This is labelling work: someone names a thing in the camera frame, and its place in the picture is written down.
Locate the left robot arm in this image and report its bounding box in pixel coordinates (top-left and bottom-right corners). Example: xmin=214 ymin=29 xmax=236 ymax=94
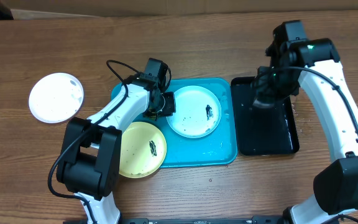
xmin=47 ymin=58 xmax=175 ymax=223

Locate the light blue plate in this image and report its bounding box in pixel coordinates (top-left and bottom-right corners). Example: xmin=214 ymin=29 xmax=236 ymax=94
xmin=167 ymin=85 xmax=221 ymax=138

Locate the white plate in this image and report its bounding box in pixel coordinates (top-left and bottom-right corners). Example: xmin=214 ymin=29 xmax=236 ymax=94
xmin=29 ymin=72 xmax=85 ymax=123

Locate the green orange sponge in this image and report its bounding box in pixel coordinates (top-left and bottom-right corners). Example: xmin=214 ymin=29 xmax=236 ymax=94
xmin=253 ymin=95 xmax=275 ymax=109

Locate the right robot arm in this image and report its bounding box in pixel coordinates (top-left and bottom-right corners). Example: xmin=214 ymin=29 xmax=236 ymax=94
xmin=251 ymin=21 xmax=358 ymax=223

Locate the yellow plate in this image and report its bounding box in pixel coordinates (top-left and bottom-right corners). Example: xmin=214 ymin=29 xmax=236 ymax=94
xmin=119 ymin=121 xmax=167 ymax=179

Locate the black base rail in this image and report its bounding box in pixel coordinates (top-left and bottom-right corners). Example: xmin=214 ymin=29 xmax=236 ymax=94
xmin=63 ymin=215 xmax=288 ymax=224

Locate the black water tray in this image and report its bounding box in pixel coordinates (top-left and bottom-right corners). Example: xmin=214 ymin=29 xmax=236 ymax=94
xmin=231 ymin=77 xmax=300 ymax=156

